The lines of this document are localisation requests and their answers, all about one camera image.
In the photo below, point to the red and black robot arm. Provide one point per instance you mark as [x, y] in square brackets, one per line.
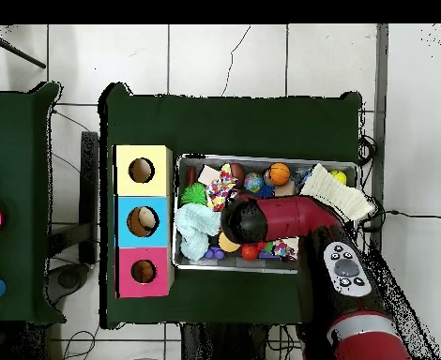
[291, 217]

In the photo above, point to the orange basketball toy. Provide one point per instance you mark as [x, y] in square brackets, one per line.
[279, 173]

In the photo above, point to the black stand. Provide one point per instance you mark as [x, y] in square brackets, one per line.
[90, 187]

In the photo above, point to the striped wooden burger toy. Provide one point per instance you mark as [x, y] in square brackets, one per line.
[227, 245]

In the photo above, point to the plain wooden cube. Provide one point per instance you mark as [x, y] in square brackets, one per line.
[209, 175]

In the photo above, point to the wooden three-hole box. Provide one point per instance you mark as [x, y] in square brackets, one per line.
[160, 221]

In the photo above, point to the green spiky ball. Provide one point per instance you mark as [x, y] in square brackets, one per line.
[193, 194]

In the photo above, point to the globe print ball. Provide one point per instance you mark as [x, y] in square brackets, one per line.
[253, 182]

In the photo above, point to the colourful patterned cloth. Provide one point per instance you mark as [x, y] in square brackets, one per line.
[220, 187]

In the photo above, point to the mint green waffle cloth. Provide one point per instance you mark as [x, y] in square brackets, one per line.
[196, 225]

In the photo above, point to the blue spiky ball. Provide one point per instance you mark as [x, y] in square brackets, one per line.
[266, 192]

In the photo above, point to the brown football toy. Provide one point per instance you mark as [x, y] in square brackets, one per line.
[237, 171]

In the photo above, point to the dark green tablecloth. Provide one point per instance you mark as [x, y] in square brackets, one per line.
[21, 225]
[224, 127]

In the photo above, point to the black tripod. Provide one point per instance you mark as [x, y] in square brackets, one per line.
[21, 54]

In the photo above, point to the cream waffle cloth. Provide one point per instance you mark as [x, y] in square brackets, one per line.
[340, 195]

